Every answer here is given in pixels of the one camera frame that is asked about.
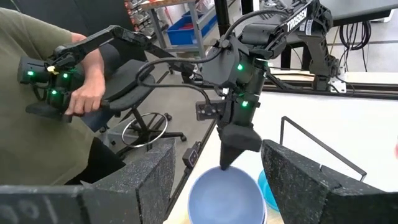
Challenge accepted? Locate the black aluminium frame rail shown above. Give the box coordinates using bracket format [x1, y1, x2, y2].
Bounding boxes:
[192, 77, 398, 101]

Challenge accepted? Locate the dark desk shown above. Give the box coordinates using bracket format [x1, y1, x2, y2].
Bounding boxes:
[319, 0, 398, 27]

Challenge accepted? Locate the black office chair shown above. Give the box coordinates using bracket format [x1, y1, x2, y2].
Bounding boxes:
[81, 42, 188, 157]

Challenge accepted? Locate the blue plastic storage bin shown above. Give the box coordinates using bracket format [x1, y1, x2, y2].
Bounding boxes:
[165, 11, 218, 47]

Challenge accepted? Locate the person's forearm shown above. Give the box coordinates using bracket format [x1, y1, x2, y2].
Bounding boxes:
[70, 32, 106, 85]

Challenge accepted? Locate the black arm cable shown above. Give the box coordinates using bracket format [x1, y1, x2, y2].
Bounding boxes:
[135, 8, 292, 106]

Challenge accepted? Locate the grey metal storage rack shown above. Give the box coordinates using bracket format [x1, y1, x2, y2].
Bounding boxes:
[124, 0, 219, 58]

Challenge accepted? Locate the person's hand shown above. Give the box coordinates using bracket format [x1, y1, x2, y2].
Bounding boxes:
[64, 77, 107, 116]

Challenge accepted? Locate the black metal shelf frame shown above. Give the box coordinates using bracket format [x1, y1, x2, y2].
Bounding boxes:
[279, 116, 368, 183]

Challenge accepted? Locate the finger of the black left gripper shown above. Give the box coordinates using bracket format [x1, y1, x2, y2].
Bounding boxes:
[216, 123, 263, 153]
[220, 144, 247, 171]

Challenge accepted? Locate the silver chair foot ring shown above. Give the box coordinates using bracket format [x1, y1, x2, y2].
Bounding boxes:
[121, 112, 169, 149]

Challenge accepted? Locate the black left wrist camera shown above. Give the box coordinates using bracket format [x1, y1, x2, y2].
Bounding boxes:
[195, 100, 226, 123]

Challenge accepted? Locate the black hanging cable bundle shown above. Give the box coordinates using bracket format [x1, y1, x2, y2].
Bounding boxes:
[338, 20, 373, 73]

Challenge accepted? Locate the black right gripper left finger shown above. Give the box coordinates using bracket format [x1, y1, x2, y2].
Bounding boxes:
[81, 138, 177, 224]

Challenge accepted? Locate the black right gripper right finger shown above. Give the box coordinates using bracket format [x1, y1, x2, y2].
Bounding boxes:
[261, 139, 398, 224]

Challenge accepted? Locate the lavender blue bowl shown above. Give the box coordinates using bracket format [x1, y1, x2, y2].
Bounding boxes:
[187, 166, 268, 224]

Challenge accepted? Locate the translucent blue plastic bowl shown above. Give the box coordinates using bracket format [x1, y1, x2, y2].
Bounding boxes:
[257, 169, 281, 213]

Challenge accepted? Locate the person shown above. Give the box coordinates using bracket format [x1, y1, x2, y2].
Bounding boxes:
[0, 7, 127, 187]

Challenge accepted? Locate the small black camera box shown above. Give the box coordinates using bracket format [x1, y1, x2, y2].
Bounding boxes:
[182, 141, 203, 169]

